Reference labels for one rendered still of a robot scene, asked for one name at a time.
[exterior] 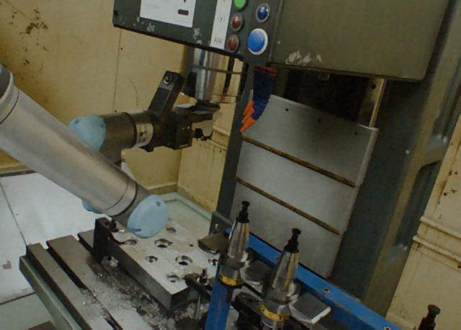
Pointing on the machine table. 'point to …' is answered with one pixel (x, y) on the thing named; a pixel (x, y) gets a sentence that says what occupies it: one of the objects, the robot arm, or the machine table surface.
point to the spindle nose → (212, 76)
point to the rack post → (217, 306)
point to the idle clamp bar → (248, 316)
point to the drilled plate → (165, 291)
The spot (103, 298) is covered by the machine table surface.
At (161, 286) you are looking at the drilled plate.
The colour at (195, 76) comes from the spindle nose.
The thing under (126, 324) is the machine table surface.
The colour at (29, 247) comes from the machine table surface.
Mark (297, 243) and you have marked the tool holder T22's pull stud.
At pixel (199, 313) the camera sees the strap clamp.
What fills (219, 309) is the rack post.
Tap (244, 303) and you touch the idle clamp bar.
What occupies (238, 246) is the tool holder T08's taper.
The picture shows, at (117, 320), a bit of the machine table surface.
